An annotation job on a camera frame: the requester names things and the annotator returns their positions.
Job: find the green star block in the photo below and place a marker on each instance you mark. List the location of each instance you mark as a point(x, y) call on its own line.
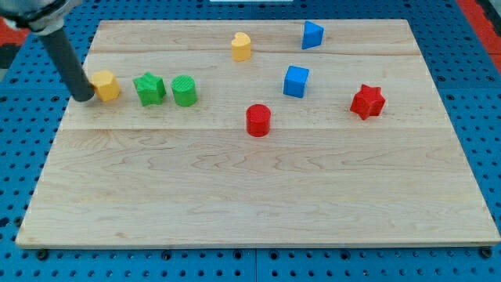
point(150, 89)

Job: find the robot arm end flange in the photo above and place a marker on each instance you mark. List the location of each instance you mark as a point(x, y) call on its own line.
point(42, 17)

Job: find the yellow heart block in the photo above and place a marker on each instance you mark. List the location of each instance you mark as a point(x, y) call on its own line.
point(241, 47)

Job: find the blue triangle block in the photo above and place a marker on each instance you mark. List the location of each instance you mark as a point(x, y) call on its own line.
point(312, 35)

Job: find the red cylinder block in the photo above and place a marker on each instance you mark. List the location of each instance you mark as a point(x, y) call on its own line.
point(258, 117)

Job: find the yellow hexagon block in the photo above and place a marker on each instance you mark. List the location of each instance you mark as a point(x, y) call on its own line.
point(106, 85)

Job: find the green cylinder block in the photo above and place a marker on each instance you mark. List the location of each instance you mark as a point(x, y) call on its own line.
point(184, 90)

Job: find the red star block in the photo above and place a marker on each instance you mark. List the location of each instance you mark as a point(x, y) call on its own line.
point(367, 102)

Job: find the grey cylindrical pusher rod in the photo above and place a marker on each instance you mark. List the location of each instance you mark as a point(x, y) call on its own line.
point(65, 59)

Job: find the blue cube block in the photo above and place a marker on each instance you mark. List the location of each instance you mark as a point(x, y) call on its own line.
point(295, 81)

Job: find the wooden board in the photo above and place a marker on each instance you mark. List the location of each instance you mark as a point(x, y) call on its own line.
point(123, 176)

